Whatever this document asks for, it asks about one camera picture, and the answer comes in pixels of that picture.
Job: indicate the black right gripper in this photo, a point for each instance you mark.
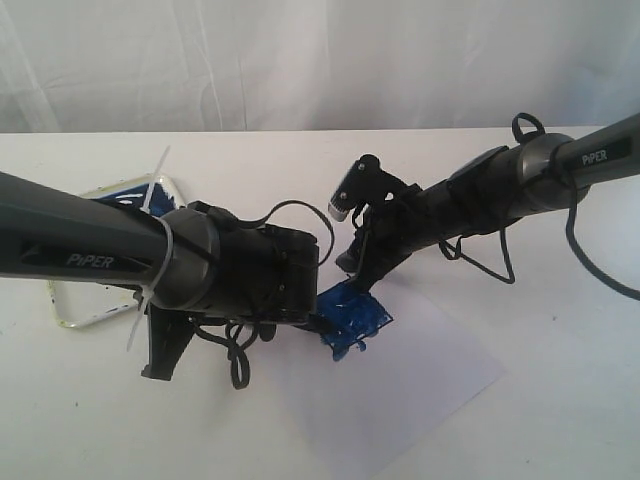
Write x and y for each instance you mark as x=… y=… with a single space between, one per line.
x=379 y=244

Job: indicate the black paintbrush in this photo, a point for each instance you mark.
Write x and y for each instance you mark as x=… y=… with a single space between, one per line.
x=316 y=324

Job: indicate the white backdrop curtain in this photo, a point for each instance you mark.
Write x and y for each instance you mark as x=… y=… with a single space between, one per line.
x=102 y=66

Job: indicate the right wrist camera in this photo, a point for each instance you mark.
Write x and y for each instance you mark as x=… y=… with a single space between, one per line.
x=364 y=184

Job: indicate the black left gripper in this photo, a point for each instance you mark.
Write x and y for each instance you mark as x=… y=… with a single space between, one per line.
x=170 y=332

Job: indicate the white paper sheet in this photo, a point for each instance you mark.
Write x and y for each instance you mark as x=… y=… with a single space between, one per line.
x=377 y=403

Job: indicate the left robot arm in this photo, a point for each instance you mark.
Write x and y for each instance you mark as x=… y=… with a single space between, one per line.
x=197 y=271

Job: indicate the white paint tray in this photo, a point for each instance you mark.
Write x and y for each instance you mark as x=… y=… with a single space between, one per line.
x=78 y=305

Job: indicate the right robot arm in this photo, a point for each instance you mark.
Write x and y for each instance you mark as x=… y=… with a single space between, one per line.
x=544 y=172

